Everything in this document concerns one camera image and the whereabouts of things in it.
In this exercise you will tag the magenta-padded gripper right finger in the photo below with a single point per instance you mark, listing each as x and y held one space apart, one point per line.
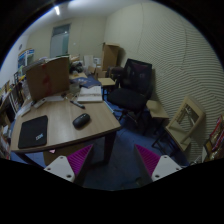
166 166

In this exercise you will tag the clear plastic container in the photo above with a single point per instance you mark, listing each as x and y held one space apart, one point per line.
74 88

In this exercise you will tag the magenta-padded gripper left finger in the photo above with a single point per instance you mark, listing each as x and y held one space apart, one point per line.
60 166

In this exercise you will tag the tall brown cardboard box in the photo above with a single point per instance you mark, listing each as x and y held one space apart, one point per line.
110 56

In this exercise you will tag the grey door with window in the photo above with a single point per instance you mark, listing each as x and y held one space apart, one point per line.
60 41

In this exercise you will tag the black computer mouse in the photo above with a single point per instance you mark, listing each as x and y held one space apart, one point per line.
81 120

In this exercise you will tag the small wooden stool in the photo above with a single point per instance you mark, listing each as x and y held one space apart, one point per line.
156 110

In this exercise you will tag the ceiling tube light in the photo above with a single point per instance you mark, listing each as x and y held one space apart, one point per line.
57 10

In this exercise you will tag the black marker pen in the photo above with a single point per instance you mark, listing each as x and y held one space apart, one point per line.
77 104

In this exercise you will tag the black mouse pad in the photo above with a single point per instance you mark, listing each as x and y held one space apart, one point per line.
32 132

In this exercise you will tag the black office chair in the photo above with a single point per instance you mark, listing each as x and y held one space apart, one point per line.
128 96

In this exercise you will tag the white book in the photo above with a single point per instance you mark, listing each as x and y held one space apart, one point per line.
89 94

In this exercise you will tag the wooden folding chair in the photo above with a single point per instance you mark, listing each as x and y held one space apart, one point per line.
178 131

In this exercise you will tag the large brown cardboard box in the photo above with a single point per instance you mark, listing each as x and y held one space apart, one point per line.
48 78

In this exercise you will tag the long white remote control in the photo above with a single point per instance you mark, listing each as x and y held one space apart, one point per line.
26 111

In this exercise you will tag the cluttered shelf unit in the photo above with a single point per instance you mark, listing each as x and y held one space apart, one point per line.
6 116

